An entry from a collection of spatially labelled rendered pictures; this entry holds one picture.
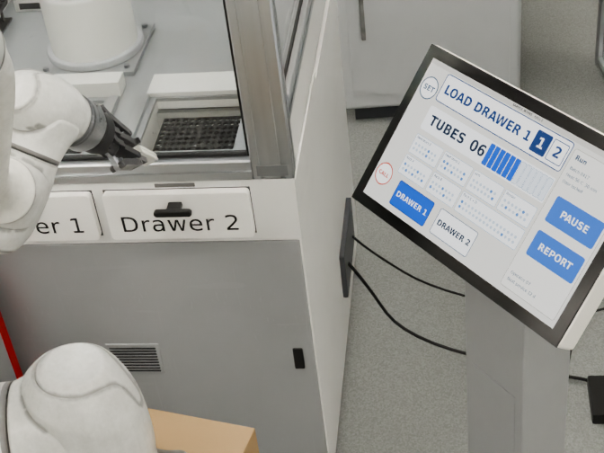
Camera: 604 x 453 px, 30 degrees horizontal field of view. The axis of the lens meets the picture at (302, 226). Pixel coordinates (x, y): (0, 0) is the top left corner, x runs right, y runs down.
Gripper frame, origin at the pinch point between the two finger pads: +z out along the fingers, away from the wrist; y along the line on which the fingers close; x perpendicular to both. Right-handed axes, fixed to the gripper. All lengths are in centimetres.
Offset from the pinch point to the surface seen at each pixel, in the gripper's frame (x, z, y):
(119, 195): 10.5, 8.6, -1.3
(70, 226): 23.7, 11.5, -1.3
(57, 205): 23.0, 7.4, 2.1
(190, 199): -1.9, 12.2, -7.2
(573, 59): -85, 233, 62
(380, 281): -4, 138, -8
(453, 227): -48, 1, -37
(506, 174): -59, -3, -34
